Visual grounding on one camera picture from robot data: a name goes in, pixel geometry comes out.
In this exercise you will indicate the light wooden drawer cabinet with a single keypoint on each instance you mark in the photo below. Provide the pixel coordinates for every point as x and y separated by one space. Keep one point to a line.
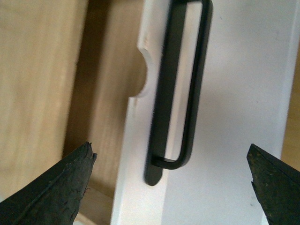
40 43

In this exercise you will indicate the black drawer handle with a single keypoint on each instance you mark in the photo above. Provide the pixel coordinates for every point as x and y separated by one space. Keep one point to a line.
155 160

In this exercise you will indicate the white drawer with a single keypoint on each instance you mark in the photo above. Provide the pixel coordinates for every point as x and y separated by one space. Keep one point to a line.
111 107
244 100

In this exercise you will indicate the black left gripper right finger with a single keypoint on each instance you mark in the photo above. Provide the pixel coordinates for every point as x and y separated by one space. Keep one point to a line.
276 186

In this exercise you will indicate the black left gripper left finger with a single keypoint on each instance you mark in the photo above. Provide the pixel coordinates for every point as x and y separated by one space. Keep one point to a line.
55 196

